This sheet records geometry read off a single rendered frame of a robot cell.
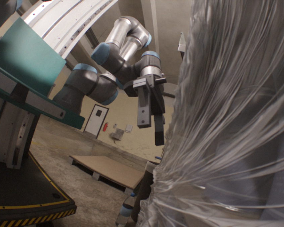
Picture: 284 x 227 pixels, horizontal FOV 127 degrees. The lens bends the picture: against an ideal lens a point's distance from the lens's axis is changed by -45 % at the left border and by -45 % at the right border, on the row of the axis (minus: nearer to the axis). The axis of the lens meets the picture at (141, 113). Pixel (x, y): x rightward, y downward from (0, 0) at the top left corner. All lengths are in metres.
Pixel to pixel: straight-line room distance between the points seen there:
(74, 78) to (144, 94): 0.39
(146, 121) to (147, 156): 6.57
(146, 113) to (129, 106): 7.22
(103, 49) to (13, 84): 0.31
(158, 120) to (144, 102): 0.14
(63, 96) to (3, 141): 0.40
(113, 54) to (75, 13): 0.50
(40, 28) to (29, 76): 0.26
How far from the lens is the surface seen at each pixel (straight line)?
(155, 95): 0.33
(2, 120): 0.71
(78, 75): 0.60
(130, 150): 6.95
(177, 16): 4.72
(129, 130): 6.96
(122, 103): 7.68
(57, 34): 0.78
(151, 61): 0.44
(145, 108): 0.27
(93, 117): 8.11
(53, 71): 0.66
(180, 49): 0.48
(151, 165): 1.08
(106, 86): 0.64
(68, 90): 0.58
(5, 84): 0.44
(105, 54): 0.44
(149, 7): 4.34
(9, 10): 0.52
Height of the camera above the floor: 0.70
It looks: 14 degrees up
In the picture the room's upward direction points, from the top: 21 degrees clockwise
